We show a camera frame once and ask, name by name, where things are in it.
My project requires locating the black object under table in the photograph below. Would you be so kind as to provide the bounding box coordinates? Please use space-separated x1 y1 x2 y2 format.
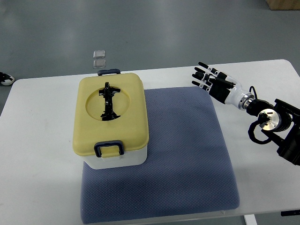
280 210 300 217

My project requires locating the yellow box lid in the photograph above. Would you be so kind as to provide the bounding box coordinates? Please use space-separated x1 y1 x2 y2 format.
73 73 149 158

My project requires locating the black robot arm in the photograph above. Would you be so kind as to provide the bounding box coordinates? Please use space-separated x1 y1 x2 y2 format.
245 99 300 165

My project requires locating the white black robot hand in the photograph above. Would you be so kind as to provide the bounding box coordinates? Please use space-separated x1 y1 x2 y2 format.
192 62 255 110

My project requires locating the cardboard box corner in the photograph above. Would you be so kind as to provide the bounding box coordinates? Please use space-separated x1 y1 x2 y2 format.
266 0 300 10

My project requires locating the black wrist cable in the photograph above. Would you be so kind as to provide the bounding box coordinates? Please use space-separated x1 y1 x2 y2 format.
247 85 272 144

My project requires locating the white table leg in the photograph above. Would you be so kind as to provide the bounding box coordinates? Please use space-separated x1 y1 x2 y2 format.
243 214 258 225

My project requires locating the white storage box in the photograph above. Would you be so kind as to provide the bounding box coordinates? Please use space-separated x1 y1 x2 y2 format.
81 145 148 170

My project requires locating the black white shoe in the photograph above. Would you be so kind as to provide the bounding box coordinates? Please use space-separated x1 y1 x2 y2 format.
0 72 15 86

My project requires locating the blue grey cushion mat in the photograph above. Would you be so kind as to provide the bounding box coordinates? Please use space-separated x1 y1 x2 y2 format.
81 87 240 224

